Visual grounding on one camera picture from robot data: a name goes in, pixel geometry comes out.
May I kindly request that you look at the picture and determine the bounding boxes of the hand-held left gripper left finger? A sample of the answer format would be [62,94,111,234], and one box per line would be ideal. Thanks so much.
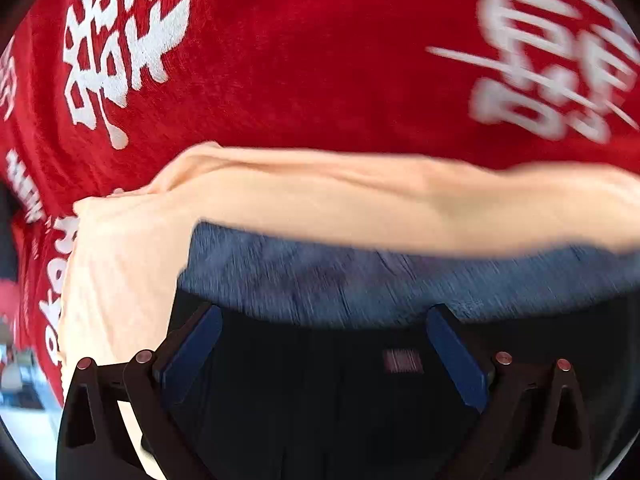
[56,302,224,480]

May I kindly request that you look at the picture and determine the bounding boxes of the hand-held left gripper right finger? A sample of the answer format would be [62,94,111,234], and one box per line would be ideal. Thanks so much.
[425,304,594,480]

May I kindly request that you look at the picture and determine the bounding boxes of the black pants with grey waistband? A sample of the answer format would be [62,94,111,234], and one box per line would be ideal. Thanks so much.
[142,221,640,480]

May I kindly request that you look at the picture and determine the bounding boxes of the cream pillow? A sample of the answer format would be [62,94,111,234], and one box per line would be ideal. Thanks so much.
[57,142,640,476]

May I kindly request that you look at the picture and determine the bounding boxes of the red printed blanket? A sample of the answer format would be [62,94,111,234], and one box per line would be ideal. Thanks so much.
[0,0,640,406]

